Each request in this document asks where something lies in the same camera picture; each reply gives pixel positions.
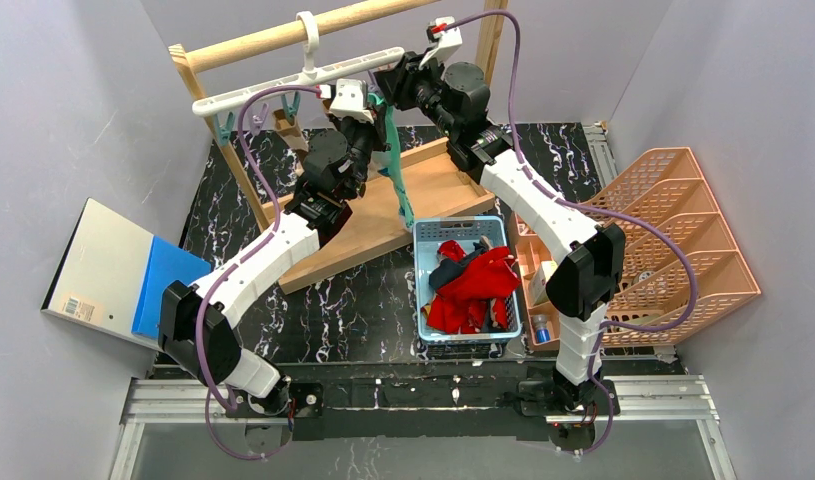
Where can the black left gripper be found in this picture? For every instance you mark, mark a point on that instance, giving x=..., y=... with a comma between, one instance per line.
x=368, y=132

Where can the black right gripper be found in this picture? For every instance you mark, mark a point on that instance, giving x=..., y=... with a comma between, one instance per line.
x=396, y=85

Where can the mint green patterned sock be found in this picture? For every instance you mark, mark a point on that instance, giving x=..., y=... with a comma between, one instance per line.
x=388, y=164

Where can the dark navy sock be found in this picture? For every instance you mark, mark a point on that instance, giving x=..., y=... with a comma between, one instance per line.
x=460, y=265

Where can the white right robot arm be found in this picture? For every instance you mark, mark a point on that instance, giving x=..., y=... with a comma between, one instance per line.
x=589, y=256

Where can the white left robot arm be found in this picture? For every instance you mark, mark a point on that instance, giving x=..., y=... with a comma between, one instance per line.
x=198, y=318

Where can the white plastic clip hanger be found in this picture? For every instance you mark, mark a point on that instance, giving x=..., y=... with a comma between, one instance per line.
x=310, y=76

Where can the beige brown sock left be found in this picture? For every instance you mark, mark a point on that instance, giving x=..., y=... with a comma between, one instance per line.
x=289, y=131

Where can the teal clothespin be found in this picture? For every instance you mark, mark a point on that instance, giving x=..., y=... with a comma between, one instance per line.
x=224, y=125
x=290, y=107

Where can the wooden drying rack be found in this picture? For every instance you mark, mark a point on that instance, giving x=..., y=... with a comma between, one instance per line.
x=434, y=185

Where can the lilac clothespin left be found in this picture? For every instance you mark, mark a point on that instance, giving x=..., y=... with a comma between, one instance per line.
x=258, y=119

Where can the teal clothespin far left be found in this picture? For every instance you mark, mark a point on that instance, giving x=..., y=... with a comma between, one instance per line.
x=224, y=125

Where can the red sock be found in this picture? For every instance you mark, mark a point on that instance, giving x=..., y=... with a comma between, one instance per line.
x=476, y=291

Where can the white cardboard box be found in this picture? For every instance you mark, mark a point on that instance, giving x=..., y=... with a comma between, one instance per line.
x=537, y=285

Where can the blue capped bottle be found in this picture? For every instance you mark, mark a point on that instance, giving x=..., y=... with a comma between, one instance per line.
x=541, y=328

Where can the peach plastic desk organizer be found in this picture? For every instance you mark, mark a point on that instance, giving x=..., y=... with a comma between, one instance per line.
x=667, y=188

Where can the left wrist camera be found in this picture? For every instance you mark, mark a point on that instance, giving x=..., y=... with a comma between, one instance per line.
x=347, y=98

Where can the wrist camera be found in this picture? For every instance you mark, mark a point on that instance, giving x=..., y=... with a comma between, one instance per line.
x=347, y=98
x=445, y=40

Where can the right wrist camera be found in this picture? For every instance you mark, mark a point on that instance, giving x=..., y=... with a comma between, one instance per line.
x=445, y=40

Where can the grey metal rail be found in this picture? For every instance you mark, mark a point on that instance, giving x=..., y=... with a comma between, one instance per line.
x=596, y=136

